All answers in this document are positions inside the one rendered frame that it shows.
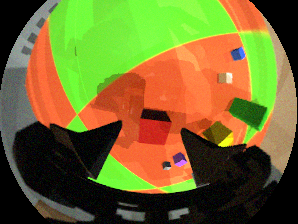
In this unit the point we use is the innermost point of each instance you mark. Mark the tan block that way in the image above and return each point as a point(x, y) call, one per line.
point(225, 77)

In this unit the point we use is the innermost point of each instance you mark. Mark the small purple block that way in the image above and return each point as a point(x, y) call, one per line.
point(179, 159)

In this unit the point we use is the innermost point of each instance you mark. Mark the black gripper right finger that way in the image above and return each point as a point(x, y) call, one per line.
point(206, 158)

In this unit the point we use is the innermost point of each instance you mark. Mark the green block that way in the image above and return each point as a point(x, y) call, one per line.
point(237, 108)
point(255, 115)

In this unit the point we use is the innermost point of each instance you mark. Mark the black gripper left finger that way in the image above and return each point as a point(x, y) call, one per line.
point(92, 146)

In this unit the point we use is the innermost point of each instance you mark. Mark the red block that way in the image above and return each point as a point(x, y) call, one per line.
point(154, 127)

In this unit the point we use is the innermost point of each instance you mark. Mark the blue block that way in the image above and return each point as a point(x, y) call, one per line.
point(237, 53)

